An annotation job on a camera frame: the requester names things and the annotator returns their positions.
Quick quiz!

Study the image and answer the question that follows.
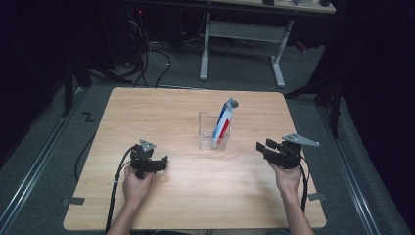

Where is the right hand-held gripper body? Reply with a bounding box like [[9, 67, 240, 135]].
[[263, 132, 321, 170]]

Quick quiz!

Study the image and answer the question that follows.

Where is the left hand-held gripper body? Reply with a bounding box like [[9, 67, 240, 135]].
[[129, 139, 159, 180]]

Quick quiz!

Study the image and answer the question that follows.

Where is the blue red white toothpaste tube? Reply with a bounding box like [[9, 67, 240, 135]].
[[210, 97, 240, 148]]

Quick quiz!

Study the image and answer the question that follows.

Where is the clear plastic container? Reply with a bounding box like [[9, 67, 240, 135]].
[[198, 111, 232, 151]]

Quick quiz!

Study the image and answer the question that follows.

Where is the person's right hand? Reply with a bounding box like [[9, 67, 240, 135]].
[[268, 161, 303, 198]]

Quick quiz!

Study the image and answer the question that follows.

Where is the person's left hand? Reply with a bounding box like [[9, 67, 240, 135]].
[[121, 164, 155, 208]]

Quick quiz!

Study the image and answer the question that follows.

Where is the grey tape piece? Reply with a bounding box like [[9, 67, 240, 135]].
[[61, 196, 86, 207], [307, 192, 327, 202]]

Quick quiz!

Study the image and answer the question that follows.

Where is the black metal stand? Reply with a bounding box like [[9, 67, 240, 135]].
[[284, 62, 346, 139], [61, 57, 94, 118]]

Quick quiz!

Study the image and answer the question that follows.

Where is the white-framed desk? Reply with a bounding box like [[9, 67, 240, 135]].
[[130, 0, 337, 89]]

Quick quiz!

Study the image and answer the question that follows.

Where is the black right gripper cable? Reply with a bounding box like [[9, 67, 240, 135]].
[[299, 156, 310, 213]]

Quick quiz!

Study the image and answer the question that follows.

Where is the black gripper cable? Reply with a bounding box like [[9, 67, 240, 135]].
[[299, 156, 310, 213], [104, 144, 137, 233]]

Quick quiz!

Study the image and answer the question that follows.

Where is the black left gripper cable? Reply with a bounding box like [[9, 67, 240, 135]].
[[104, 144, 137, 233]]

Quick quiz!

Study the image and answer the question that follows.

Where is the thin black cable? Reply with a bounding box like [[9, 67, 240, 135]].
[[73, 131, 98, 183]]

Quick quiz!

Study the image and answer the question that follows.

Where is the metal floor rail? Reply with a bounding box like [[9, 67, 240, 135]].
[[316, 103, 382, 235], [0, 87, 86, 229]]

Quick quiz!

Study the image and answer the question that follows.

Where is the black floor cable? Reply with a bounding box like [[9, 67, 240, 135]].
[[133, 19, 172, 89]]

